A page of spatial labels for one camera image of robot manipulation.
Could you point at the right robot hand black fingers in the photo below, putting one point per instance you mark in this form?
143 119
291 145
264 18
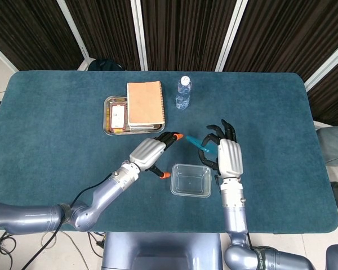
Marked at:
231 157

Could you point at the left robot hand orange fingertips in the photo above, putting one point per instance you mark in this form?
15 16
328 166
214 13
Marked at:
146 153

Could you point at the teal container lid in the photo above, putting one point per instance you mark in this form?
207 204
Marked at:
195 142

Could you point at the clear plastic container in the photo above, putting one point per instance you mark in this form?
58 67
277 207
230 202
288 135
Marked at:
190 182

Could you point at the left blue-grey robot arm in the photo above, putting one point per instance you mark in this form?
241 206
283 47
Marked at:
31 216

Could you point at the red box with white label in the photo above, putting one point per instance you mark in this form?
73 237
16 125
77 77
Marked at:
117 115

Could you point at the brown spiral notebook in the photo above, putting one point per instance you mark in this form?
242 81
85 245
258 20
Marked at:
145 102

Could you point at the stainless steel tray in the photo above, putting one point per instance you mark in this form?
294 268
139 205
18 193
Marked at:
117 99

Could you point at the clear plastic water bottle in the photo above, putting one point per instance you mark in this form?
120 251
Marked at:
183 95

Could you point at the teal velvet table cloth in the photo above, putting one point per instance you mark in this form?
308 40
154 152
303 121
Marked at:
59 157

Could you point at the blue-grey robot torso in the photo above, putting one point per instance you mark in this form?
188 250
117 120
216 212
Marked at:
157 250

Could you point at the white partition post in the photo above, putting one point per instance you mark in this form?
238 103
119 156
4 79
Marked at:
75 31
1 56
231 33
326 62
139 33

